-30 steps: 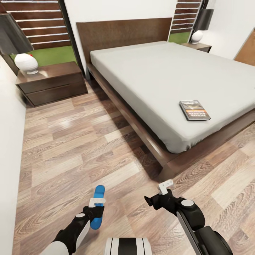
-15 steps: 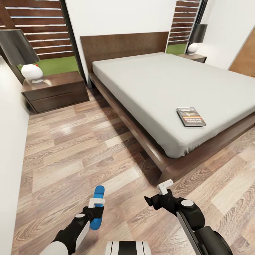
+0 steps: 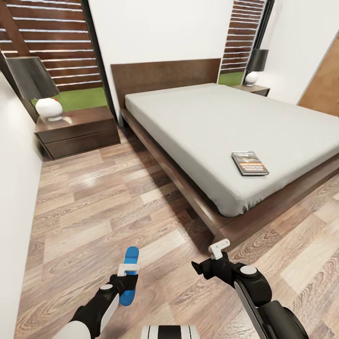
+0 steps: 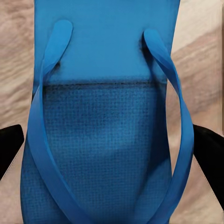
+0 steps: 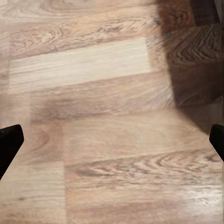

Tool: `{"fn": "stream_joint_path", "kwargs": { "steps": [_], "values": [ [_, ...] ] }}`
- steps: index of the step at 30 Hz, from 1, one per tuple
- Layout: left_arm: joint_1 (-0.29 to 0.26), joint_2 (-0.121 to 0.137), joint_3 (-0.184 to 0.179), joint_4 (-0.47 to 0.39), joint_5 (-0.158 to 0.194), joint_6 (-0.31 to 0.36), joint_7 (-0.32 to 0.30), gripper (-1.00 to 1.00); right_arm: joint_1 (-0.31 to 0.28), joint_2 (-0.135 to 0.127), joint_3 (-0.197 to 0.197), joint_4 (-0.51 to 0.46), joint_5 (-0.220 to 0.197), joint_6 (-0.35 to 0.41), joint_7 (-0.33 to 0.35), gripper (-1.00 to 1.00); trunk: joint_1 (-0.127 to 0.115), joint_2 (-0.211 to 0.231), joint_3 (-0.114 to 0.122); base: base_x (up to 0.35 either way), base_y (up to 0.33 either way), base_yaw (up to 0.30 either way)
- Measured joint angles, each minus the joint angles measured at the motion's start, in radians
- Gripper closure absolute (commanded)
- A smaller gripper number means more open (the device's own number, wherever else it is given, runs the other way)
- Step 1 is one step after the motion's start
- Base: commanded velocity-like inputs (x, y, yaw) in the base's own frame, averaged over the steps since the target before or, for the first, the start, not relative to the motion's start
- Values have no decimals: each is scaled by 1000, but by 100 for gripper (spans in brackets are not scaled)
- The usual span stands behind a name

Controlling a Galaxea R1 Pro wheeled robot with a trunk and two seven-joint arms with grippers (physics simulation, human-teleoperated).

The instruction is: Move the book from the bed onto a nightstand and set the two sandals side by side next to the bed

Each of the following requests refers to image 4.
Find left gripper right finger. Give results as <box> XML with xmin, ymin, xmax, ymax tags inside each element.
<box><xmin>193</xmin><ymin>124</ymin><xmax>224</xmax><ymax>210</ymax></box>

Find sandal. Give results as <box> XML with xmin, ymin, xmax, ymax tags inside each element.
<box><xmin>20</xmin><ymin>0</ymin><xmax>194</xmax><ymax>224</ymax></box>

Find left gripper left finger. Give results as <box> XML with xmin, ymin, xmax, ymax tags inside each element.
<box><xmin>0</xmin><ymin>124</ymin><xmax>24</xmax><ymax>180</ymax></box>

